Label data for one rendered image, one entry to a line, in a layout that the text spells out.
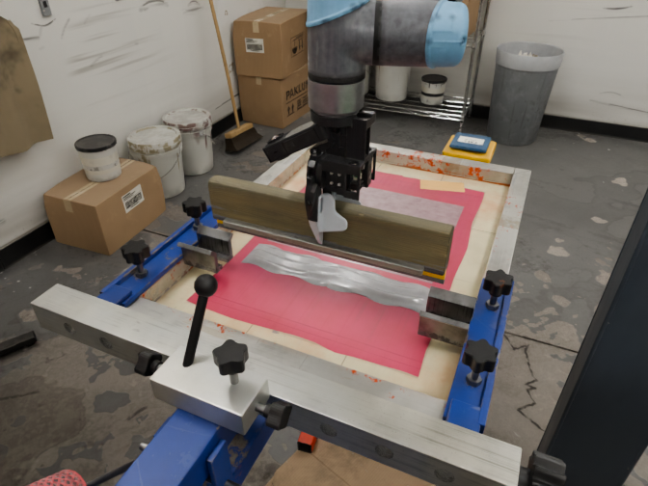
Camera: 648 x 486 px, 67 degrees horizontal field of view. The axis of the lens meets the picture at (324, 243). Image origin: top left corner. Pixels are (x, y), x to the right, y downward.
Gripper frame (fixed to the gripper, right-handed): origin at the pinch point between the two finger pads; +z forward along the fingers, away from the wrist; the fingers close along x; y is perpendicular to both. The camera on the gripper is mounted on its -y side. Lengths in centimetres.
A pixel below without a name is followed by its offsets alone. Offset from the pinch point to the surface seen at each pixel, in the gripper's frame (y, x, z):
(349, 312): 6.2, -2.7, 13.7
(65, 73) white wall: -200, 122, 30
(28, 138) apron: -194, 86, 51
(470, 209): 18.5, 39.7, 13.8
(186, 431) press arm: -0.1, -36.6, 5.1
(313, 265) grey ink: -4.4, 5.8, 12.9
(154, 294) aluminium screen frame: -25.5, -13.5, 12.2
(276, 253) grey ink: -13.0, 6.9, 13.3
